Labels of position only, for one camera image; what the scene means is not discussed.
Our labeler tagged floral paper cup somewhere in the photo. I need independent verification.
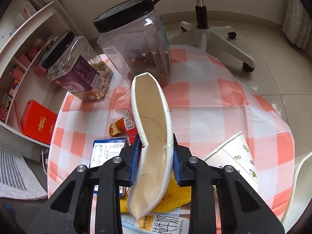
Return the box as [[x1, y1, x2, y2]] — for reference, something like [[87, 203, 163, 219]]
[[204, 132, 260, 192]]

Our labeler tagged white paper cup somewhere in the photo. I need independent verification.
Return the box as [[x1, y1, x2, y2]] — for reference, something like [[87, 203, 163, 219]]
[[127, 72, 174, 220]]

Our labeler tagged white trash bin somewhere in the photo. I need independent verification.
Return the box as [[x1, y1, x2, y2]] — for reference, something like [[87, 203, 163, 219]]
[[281, 152, 311, 233]]

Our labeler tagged grey striped cloth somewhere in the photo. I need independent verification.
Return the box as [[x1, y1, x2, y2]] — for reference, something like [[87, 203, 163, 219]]
[[0, 150, 48, 200]]

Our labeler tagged yellow snack wrapper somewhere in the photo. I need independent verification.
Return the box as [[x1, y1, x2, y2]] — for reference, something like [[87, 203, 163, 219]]
[[119, 172, 192, 214]]

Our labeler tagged milk carton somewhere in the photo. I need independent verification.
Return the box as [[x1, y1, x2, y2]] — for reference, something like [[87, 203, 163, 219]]
[[121, 208, 190, 233]]

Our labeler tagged blue white small carton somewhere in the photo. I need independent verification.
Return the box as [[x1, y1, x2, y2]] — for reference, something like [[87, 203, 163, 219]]
[[89, 137, 128, 197]]

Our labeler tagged orange peel piece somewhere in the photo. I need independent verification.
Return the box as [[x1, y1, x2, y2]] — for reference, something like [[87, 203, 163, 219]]
[[109, 112, 137, 137]]

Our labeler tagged pink checkered tablecloth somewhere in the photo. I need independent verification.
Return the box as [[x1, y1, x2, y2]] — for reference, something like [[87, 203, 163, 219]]
[[48, 45, 295, 219]]

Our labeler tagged purple label cashew jar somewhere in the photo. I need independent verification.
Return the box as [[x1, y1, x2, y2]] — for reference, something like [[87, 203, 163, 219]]
[[37, 30, 113, 101]]

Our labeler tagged grey office chair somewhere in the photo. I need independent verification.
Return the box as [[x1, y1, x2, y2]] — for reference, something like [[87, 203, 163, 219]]
[[169, 0, 256, 73]]

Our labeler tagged jar with dark nuts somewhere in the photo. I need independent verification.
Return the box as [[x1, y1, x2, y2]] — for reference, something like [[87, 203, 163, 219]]
[[93, 0, 171, 87]]

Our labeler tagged beige lace curtain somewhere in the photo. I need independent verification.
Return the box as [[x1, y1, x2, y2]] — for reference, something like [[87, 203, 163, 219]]
[[282, 0, 311, 61]]

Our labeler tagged white bookshelf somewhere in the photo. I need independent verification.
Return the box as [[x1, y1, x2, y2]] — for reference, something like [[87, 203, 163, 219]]
[[1, 0, 82, 147]]

